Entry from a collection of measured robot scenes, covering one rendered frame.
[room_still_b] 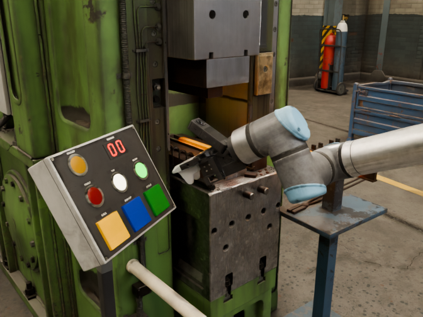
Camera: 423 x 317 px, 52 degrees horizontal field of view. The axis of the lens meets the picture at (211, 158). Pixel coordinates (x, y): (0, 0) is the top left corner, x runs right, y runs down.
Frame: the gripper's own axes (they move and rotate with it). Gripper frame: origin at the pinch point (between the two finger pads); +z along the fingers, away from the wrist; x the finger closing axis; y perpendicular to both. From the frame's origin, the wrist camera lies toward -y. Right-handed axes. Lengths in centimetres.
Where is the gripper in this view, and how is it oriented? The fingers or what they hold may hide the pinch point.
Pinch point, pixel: (175, 168)
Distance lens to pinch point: 117.3
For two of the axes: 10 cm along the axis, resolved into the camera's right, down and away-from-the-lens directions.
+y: 4.5, 8.9, 0.8
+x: 4.2, -2.9, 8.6
